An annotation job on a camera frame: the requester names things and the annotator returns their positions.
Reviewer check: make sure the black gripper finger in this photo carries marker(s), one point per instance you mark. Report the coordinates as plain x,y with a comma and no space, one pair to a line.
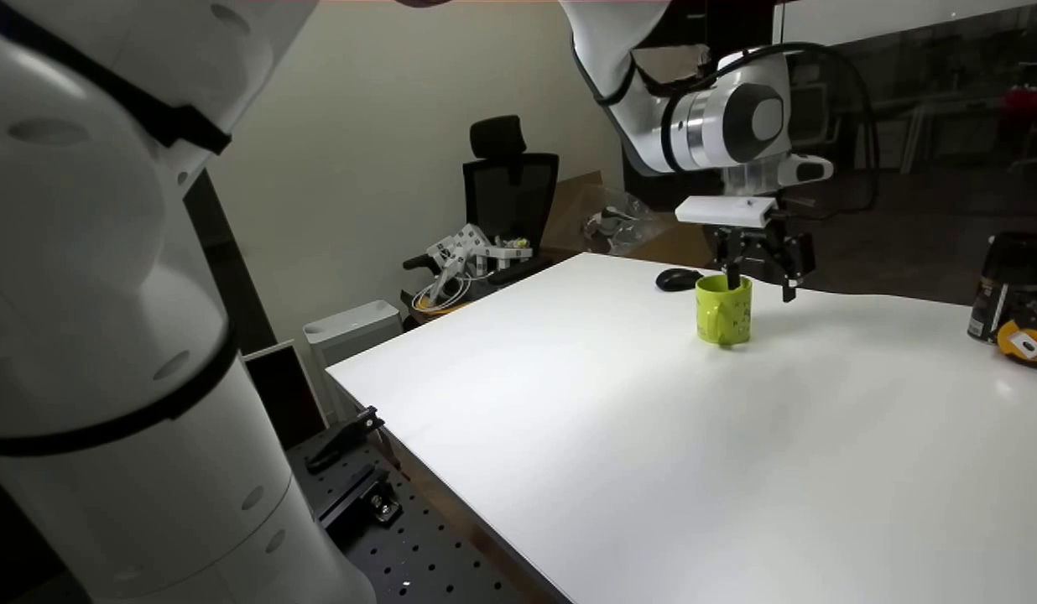
732,272
789,288

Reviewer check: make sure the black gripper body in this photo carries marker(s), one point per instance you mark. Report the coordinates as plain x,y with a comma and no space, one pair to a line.
769,253

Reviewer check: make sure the yellow-green mug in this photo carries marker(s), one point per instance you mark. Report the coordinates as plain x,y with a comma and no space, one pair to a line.
722,311

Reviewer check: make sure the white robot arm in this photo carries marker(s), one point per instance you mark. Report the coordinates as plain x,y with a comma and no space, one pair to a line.
129,424

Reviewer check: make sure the black computer mouse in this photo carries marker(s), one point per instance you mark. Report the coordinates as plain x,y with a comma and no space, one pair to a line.
674,279

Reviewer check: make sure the black office chair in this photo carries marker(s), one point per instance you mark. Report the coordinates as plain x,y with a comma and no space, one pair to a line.
509,185

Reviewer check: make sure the white box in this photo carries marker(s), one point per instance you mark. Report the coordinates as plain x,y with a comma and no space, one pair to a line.
354,329

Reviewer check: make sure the black perforated breadboard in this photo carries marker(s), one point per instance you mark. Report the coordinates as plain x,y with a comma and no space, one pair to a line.
398,538

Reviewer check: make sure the dark rectangular box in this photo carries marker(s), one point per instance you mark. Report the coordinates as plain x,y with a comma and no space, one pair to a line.
285,394

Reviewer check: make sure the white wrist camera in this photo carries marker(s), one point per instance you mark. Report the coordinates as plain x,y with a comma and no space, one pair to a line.
727,214

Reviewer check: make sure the black clamp bracket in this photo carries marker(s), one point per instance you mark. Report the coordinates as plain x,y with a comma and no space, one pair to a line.
354,433

